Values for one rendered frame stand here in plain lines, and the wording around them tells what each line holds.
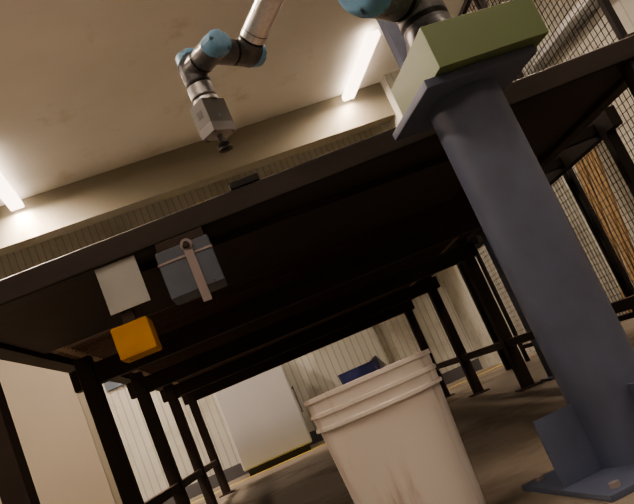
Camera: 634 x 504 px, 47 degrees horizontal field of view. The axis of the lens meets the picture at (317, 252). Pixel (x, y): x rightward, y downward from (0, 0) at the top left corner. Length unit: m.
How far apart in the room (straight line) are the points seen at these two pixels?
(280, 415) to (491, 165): 5.37
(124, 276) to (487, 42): 0.98
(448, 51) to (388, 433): 0.78
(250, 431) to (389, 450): 5.28
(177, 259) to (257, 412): 5.05
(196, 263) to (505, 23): 0.87
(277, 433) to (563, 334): 5.35
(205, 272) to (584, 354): 0.86
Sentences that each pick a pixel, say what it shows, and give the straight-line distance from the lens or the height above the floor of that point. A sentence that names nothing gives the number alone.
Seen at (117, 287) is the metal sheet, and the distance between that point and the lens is 1.81.
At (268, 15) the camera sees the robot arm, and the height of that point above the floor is 1.38.
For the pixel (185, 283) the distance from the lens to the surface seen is 1.76.
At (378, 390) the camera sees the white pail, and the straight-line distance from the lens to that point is 1.49.
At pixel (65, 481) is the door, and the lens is 7.60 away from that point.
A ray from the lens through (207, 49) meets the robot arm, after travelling 2.10.
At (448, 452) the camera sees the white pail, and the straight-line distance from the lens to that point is 1.55.
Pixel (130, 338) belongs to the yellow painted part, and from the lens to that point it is 1.76.
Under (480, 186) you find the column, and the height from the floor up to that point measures 0.64.
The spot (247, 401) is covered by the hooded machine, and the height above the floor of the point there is 0.62.
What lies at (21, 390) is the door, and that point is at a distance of 7.71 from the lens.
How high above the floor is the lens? 0.36
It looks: 11 degrees up
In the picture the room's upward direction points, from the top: 23 degrees counter-clockwise
